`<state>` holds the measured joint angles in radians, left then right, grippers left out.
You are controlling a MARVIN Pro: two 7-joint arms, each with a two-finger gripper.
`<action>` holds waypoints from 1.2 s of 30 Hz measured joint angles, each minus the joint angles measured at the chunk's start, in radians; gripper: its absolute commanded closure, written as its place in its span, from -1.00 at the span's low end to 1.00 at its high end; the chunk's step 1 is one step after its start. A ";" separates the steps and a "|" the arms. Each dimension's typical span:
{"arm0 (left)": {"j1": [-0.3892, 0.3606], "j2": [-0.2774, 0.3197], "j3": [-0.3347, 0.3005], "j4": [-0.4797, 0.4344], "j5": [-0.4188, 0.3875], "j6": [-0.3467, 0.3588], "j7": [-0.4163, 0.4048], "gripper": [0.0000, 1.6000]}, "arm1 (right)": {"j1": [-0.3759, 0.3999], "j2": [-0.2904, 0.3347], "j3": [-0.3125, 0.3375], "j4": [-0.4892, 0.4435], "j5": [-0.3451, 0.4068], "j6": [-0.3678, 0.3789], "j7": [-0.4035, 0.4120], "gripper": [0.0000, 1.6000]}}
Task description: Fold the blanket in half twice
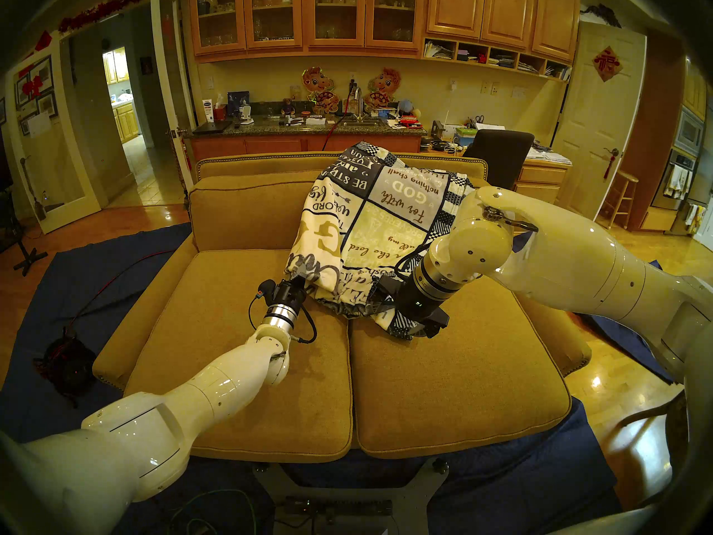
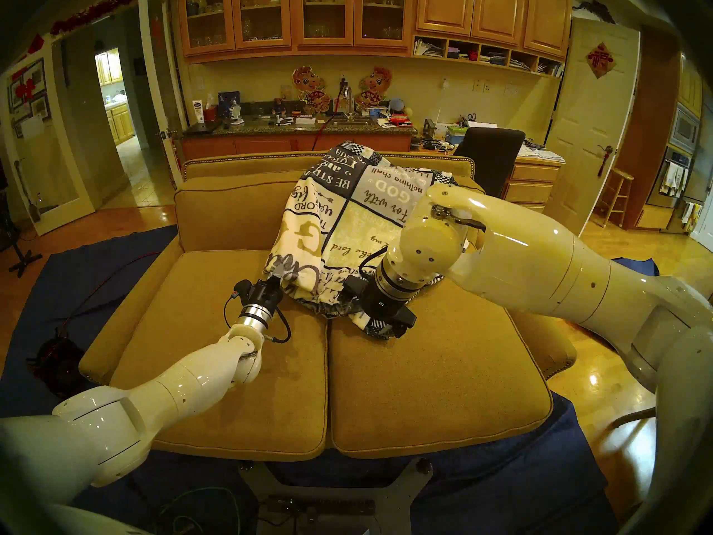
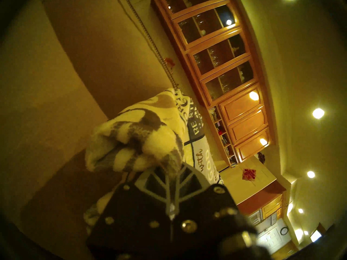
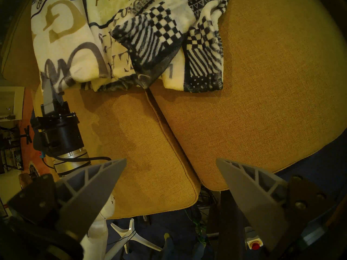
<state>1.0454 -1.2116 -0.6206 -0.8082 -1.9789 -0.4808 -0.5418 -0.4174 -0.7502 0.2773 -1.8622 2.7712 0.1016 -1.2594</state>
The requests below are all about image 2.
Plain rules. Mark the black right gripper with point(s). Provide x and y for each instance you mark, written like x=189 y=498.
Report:
x=384 y=311

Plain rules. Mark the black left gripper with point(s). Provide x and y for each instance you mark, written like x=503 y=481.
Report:
x=264 y=301

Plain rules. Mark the printed scripture fleece blanket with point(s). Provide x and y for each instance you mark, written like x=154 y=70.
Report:
x=345 y=227

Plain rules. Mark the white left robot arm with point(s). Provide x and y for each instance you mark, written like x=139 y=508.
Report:
x=184 y=380

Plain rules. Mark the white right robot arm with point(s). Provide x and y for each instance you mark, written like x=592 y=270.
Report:
x=529 y=266

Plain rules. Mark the mustard sofa seat cushion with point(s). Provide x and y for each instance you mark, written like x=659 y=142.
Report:
x=445 y=394
x=195 y=294

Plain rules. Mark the mustard sofa back cushion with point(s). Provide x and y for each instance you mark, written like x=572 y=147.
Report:
x=223 y=216
x=473 y=187

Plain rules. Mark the mustard fabric loveseat sofa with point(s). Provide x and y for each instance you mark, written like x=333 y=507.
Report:
x=234 y=163

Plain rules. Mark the granite top counter cabinet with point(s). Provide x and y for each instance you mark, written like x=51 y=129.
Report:
x=267 y=144

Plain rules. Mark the small red box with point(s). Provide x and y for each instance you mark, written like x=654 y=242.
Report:
x=210 y=113

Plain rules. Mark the white lotion bottle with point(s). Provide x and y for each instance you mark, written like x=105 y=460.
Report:
x=198 y=110

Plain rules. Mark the dark office chair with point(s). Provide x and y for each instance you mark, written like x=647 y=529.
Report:
x=490 y=155

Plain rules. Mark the large navy floor cloth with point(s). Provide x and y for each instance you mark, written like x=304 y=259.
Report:
x=83 y=294

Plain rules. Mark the chrome sink faucet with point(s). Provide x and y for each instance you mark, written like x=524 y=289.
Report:
x=346 y=102

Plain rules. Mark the wooden desk with drawers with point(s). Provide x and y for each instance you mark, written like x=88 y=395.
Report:
x=529 y=174

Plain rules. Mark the black power strip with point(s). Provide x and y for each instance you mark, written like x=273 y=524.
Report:
x=328 y=507

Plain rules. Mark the white glass french door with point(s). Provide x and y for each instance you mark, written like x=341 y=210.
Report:
x=50 y=177

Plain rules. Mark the black floor stand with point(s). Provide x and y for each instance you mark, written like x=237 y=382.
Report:
x=22 y=259

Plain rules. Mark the crumpled navy cloth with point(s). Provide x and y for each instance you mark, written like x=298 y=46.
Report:
x=640 y=267

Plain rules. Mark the wooden stool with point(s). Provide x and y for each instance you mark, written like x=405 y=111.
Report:
x=621 y=175

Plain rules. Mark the white panel door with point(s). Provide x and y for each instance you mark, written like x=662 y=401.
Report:
x=585 y=121

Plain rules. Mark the wooden cubby shelf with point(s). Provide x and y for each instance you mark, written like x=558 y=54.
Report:
x=496 y=54

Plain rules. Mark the white hanging towel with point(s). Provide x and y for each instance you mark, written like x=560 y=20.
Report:
x=690 y=215
x=671 y=178

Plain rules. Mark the red garland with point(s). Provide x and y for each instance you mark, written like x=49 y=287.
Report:
x=94 y=10

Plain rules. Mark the red diamond door ornament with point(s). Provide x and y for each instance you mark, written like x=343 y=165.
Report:
x=601 y=60

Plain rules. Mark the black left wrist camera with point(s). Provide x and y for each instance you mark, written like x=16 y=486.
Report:
x=242 y=288

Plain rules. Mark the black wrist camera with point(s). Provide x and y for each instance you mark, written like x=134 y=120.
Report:
x=355 y=288
x=242 y=288

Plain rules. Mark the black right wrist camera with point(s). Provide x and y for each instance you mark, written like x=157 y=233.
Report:
x=355 y=288

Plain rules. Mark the dark standing picture frame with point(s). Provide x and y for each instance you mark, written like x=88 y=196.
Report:
x=228 y=102

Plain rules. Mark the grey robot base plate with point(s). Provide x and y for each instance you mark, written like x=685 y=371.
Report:
x=398 y=500

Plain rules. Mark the cartoon pig wall decoration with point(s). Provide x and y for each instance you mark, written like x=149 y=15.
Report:
x=374 y=83
x=308 y=82

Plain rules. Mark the wooden wall cabinets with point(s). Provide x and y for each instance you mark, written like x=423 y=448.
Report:
x=445 y=7

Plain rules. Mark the steel wall oven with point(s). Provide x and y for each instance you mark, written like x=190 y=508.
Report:
x=684 y=130

